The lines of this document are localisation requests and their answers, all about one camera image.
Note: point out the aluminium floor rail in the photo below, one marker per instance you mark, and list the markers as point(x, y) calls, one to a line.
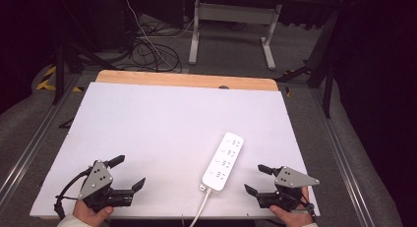
point(32, 145)
point(341, 161)

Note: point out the person's left hand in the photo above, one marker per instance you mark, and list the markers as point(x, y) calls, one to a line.
point(87, 214)

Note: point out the black metal stand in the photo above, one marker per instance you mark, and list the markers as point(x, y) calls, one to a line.
point(327, 79)
point(59, 73)

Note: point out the white board sheet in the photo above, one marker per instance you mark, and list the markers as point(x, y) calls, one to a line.
point(147, 122)

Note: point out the person's right hand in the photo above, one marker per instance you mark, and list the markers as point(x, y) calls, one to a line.
point(295, 217)

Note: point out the white power strip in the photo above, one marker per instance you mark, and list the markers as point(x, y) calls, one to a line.
point(218, 173)

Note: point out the wooden table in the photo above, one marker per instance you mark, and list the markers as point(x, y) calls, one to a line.
point(183, 79)

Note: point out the yellow black floor tape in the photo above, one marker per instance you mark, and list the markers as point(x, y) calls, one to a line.
point(46, 80)

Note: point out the white metal desk frame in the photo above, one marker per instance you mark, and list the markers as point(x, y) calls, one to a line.
point(236, 14)

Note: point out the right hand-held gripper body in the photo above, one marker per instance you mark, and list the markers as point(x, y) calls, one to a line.
point(291, 178)

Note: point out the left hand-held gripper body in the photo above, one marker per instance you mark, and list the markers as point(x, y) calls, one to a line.
point(96, 179)

